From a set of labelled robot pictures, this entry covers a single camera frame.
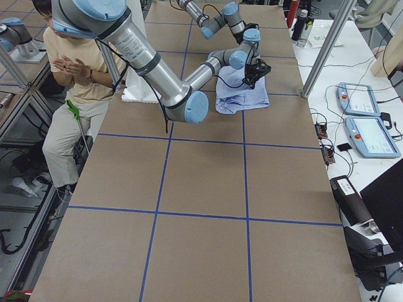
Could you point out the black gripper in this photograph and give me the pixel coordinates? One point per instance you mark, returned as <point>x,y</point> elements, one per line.
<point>252,72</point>

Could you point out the light blue striped shirt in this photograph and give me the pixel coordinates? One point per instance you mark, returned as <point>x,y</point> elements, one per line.
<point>232,95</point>

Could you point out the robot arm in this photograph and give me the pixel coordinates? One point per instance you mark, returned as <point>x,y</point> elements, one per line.
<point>229,16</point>
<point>111,21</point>

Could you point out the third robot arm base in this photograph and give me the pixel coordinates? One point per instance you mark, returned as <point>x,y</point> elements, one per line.
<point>18,42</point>

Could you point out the black water bottle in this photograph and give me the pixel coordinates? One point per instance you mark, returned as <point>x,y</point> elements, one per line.
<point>299,25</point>

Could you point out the clear water bottle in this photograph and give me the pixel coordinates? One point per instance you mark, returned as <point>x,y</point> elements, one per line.
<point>305,32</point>

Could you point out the red bottle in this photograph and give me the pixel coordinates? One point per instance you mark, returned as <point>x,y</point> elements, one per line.
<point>293,8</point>

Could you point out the upper teach pendant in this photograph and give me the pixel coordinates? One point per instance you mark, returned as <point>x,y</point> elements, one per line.
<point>357,99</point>

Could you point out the teach pendant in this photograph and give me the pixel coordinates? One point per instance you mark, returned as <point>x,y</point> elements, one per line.
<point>357,99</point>
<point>371,138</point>

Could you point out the black smartphone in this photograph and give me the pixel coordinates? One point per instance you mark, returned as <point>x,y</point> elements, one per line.
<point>344,147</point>

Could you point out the lower teach pendant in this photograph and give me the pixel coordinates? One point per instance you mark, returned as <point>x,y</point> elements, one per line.
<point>371,138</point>

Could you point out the seated person in beige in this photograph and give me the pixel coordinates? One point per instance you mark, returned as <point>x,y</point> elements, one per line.
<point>78,65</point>

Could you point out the brown cylinder device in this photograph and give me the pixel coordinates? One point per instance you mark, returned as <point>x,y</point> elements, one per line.
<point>349,201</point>

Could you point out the black monitor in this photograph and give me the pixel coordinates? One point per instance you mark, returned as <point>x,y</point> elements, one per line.
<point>383,199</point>

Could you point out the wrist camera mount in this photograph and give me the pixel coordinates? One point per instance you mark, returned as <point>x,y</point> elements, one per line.
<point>259,69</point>

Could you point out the aluminium frame post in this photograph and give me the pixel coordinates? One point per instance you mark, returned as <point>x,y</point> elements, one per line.
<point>332,36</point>

